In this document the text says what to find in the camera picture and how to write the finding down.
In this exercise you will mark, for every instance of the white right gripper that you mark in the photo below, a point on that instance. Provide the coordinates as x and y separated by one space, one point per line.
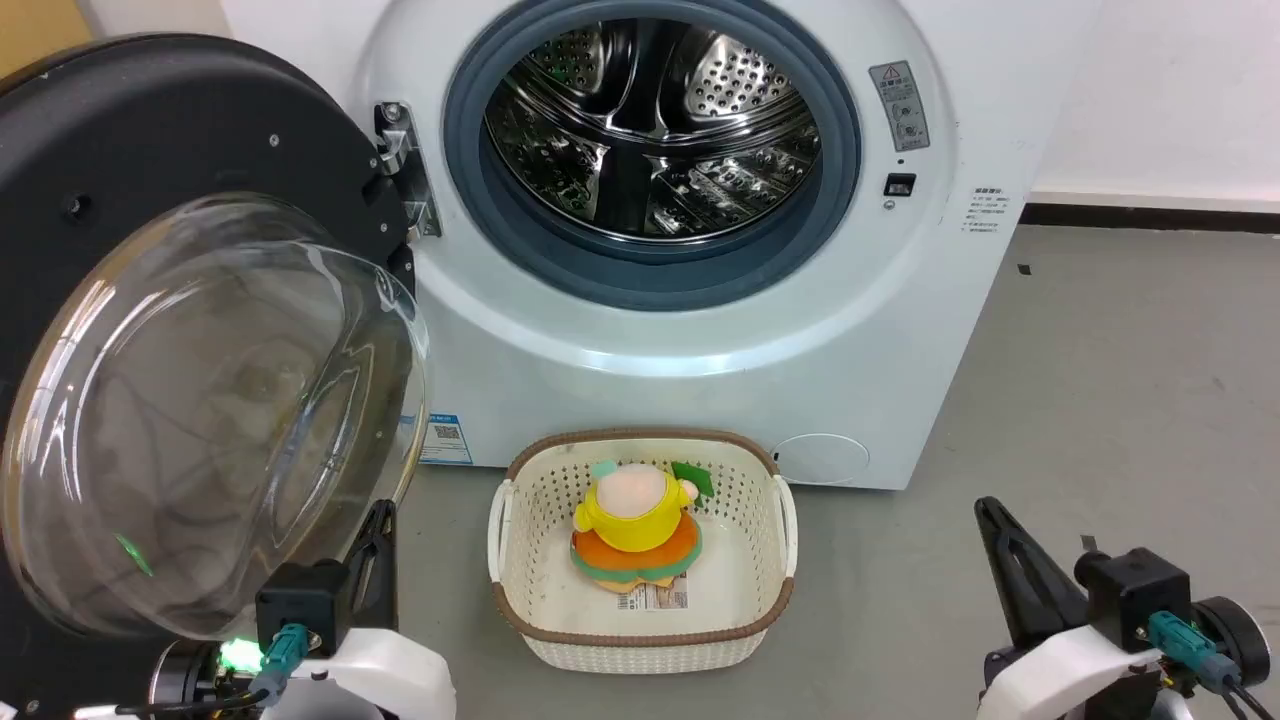
1070 685

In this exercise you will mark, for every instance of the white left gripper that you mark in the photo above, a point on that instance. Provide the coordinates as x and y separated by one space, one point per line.
385 680

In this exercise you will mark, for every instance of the black round glass washer door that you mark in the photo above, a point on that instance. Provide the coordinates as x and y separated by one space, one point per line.
200 400

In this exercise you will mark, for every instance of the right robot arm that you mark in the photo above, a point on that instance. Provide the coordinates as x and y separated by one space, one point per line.
1240 640

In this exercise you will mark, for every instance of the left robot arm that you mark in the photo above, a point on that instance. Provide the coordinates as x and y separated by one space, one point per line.
195 680

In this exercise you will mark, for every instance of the white front-load washing machine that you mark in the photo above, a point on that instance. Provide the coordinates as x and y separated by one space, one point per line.
700 380

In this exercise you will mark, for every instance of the metal door hinge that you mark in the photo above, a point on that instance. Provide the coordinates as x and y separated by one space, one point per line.
409 170

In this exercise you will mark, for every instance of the blue QR code sticker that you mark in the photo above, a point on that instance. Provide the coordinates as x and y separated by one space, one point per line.
446 439

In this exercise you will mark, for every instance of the round white filter cover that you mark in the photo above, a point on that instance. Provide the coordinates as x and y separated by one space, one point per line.
822 458

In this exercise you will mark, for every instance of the yellow orange plush doll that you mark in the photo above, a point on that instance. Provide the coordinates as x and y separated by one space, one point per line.
634 530

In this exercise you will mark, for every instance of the white perforated laundry basket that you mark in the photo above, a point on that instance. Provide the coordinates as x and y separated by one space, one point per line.
640 625

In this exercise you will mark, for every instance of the grey warning sticker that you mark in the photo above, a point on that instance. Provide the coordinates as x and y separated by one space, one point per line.
899 105

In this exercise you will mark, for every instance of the stainless steel washer drum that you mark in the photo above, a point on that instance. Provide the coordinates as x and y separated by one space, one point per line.
650 120

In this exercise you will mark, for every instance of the brown wooden panel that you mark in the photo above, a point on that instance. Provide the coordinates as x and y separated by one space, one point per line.
40 30

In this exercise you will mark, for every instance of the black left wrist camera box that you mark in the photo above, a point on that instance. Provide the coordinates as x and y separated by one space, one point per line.
303 605

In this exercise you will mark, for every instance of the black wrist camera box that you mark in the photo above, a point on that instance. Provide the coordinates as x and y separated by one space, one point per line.
1133 595
303 605

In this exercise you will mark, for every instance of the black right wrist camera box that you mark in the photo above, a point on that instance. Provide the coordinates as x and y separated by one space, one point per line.
1133 595

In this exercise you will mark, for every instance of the black wall baseboard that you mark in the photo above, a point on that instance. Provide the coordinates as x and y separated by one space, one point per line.
1150 217

